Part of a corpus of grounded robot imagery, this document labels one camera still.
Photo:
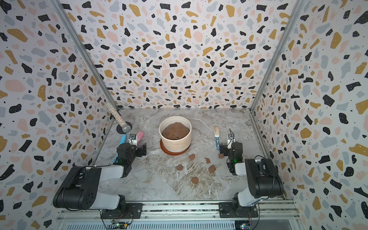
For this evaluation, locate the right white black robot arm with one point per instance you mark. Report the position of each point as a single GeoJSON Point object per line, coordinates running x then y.
{"type": "Point", "coordinates": [262, 177]}

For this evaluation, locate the terracotta saucer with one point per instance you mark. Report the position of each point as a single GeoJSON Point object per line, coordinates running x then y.
{"type": "Point", "coordinates": [175, 143]}

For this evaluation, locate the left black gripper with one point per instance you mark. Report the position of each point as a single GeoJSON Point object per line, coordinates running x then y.
{"type": "Point", "coordinates": [139, 153]}

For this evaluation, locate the blue silicone tool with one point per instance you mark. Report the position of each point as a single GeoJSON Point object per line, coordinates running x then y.
{"type": "Point", "coordinates": [122, 141]}

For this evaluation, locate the cream ceramic pot with mud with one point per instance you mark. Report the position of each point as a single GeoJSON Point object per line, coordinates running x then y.
{"type": "Point", "coordinates": [176, 128]}

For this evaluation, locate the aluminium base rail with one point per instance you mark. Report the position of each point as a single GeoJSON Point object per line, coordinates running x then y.
{"type": "Point", "coordinates": [186, 215]}

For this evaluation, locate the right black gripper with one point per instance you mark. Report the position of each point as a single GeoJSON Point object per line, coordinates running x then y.
{"type": "Point", "coordinates": [224, 148]}

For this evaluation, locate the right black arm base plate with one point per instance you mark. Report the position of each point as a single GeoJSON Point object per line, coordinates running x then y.
{"type": "Point", "coordinates": [231, 210]}

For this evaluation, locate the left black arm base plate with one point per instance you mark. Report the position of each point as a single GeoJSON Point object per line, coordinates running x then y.
{"type": "Point", "coordinates": [129, 211]}

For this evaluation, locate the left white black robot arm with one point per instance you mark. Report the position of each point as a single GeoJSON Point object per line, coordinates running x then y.
{"type": "Point", "coordinates": [79, 190]}

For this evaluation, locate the pink silicone tool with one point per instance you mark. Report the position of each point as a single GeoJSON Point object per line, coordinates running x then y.
{"type": "Point", "coordinates": [139, 136]}

